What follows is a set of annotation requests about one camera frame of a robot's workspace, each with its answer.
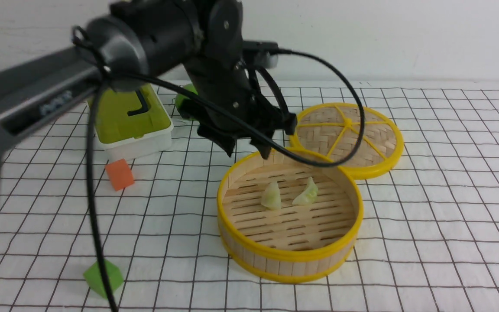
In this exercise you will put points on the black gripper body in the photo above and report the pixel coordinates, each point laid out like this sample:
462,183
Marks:
231,90

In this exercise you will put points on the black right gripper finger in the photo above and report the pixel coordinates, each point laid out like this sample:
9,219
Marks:
263,148

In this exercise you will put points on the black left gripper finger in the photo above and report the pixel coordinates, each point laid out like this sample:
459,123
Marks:
219,137

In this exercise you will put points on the pale green dumpling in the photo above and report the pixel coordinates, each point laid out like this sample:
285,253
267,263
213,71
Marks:
271,197
309,194

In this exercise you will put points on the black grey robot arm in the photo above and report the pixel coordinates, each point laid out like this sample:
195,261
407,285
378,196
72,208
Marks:
149,38

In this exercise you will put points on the woven bamboo steamer lid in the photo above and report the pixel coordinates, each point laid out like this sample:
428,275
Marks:
332,129

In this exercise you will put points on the bamboo steamer tray yellow rim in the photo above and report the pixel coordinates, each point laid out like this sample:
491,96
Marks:
294,244

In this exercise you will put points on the green toy watermelon ball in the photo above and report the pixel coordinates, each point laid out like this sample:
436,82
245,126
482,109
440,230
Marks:
181,100

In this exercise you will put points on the green lidded white box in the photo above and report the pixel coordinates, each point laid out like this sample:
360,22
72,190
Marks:
131,125

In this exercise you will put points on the orange foam cube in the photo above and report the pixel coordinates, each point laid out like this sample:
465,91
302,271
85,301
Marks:
119,174

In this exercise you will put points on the green foam cube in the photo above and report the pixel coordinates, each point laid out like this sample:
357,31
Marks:
94,280

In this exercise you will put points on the white grid tablecloth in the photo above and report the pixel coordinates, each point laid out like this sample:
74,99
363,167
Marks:
429,240

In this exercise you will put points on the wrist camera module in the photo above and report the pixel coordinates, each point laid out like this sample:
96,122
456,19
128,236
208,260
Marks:
259,53

